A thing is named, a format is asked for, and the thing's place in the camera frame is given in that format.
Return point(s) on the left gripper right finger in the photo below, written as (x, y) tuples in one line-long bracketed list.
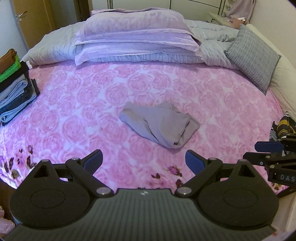
[(230, 195)]

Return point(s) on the white wardrobe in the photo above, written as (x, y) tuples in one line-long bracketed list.
[(184, 7)]

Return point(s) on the black yellow striped garment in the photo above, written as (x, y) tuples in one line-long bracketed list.
[(283, 128)]

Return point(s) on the pink rose blanket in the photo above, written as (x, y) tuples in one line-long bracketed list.
[(78, 110)]

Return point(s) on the mauve grey tank top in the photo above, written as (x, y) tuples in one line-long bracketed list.
[(163, 124)]

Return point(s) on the grey striped duvet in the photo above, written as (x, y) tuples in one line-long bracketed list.
[(59, 46)]

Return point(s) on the pale blue folded garment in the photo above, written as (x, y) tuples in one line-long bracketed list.
[(7, 116)]

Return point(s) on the grey checked cushion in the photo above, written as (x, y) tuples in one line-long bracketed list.
[(256, 59)]

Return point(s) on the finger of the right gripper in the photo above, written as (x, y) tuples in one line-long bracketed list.
[(286, 143), (268, 159)]

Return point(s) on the hanging mauve garment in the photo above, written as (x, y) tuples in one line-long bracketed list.
[(241, 9)]

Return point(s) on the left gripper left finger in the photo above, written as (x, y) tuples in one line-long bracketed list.
[(56, 195)]

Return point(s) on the light blue folded garment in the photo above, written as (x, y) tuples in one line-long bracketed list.
[(17, 88)]

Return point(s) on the brown folded garment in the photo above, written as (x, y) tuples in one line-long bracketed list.
[(7, 60)]

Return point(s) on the white nightstand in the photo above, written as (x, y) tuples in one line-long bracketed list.
[(219, 20)]

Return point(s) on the lilac lower pillow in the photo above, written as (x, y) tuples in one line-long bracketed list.
[(135, 52)]

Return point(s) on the black folded garment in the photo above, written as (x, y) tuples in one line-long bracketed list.
[(9, 80)]

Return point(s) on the wooden door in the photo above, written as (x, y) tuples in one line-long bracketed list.
[(35, 19)]

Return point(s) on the dark blue folded jeans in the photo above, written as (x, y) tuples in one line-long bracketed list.
[(29, 94)]

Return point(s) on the green folded garment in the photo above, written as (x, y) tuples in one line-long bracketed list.
[(12, 69)]

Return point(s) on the lilac top pillow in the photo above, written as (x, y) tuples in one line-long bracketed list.
[(150, 26)]

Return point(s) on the lilac pillow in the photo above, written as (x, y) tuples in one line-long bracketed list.
[(135, 52), (150, 26)]

